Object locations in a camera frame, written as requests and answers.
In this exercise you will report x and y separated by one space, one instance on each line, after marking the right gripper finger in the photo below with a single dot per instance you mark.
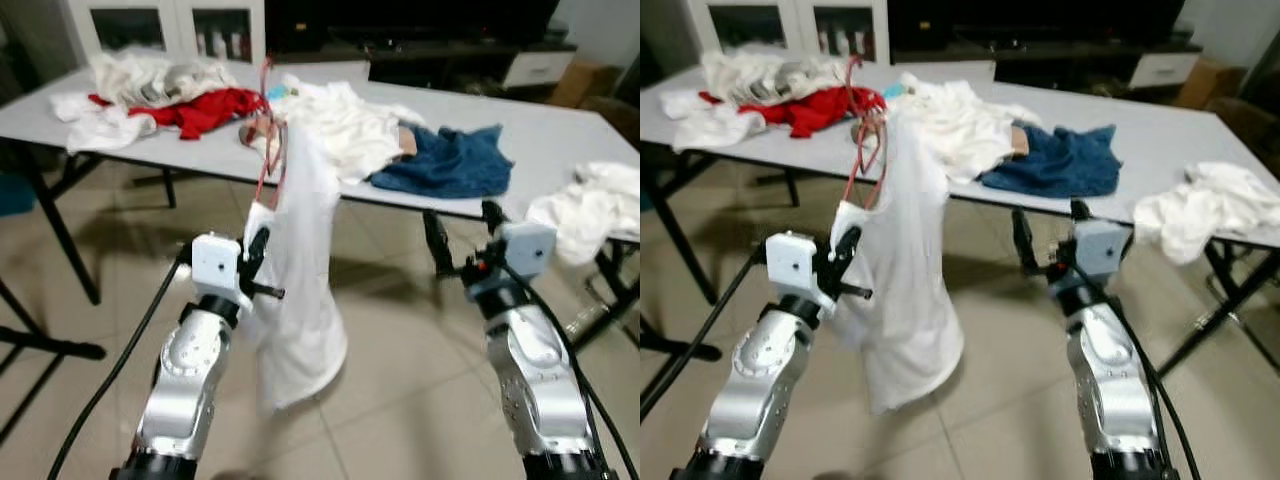
1026 242
494 218
438 242
1080 213

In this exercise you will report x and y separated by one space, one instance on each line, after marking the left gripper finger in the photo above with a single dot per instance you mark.
259 248
848 248
268 291
856 291

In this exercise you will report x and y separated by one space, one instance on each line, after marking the white printed T-shirt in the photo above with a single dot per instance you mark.
300 300
910 310

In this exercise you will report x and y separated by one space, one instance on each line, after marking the red plastic clothes hanger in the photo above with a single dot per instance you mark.
851 175
265 178

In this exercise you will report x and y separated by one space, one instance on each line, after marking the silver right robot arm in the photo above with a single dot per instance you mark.
535 380
1105 380

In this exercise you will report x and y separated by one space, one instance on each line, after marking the blue denim jeans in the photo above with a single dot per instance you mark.
1060 165
450 165

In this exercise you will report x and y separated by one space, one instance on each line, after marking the grey folding table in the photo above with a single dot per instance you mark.
560 130
1130 140

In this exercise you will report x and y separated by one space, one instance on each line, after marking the white rumpled cloth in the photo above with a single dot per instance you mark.
1200 205
590 205

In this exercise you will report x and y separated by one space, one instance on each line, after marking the cream short sleeve shirt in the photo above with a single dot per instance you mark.
350 140
960 140

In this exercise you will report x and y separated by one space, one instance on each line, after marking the red garment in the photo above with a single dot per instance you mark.
820 108
205 108

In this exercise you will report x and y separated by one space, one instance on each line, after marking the black TV stand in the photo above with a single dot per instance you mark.
450 60
1060 62

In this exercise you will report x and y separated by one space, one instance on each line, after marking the light blue small cloth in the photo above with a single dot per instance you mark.
278 93
893 92

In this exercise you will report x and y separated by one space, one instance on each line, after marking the white drawer front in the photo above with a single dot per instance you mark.
330 70
1165 68
950 70
540 68

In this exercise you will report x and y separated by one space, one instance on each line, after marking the brown cardboard box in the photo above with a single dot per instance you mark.
585 85
1210 85

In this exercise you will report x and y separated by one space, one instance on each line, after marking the white crumpled garment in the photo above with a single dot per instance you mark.
935 90
320 90

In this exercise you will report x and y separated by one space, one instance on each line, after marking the black floor stand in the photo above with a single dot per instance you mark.
690 350
60 348

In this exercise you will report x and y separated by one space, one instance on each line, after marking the white cotton garment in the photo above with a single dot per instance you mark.
100 130
710 128

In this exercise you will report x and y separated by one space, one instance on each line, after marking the cream denim jeans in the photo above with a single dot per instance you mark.
760 78
150 80

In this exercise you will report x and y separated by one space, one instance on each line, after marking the black television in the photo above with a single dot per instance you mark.
1030 15
400 15

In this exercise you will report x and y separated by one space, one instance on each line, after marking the white glass door cabinet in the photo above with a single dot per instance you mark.
795 20
175 20

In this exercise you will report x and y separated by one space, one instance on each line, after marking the teal floor mat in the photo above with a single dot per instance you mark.
18 195

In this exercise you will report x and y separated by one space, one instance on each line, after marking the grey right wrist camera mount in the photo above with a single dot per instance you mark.
528 248
1103 248

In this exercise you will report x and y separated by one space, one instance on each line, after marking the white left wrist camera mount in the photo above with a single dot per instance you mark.
215 262
795 265

